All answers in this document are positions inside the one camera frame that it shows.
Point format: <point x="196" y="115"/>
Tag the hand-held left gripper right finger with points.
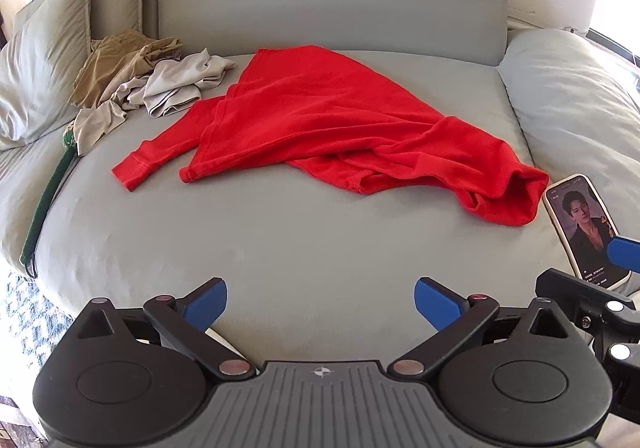
<point x="436" y="305"/>

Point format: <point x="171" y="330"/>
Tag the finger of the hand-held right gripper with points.
<point x="625" y="254"/>
<point x="570" y="285"/>

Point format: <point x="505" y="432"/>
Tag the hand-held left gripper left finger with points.
<point x="206" y="304"/>

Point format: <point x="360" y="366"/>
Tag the red long-sleeve shirt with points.
<point x="325" y="117"/>

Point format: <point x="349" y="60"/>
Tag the smartphone with beige case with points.
<point x="580" y="223"/>

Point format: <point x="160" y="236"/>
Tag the grey sofa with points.
<point x="300" y="248"/>

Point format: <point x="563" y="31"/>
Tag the light grey cushion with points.
<point x="565" y="92"/>

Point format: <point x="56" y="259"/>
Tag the blue patterned rug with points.
<point x="30" y="318"/>

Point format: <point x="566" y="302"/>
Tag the beige crumpled cloth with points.
<point x="175" y="82"/>

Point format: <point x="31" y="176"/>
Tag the tan crumpled cloth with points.
<point x="115" y="62"/>

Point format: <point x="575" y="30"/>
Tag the grey throw pillows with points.
<point x="40" y="62"/>

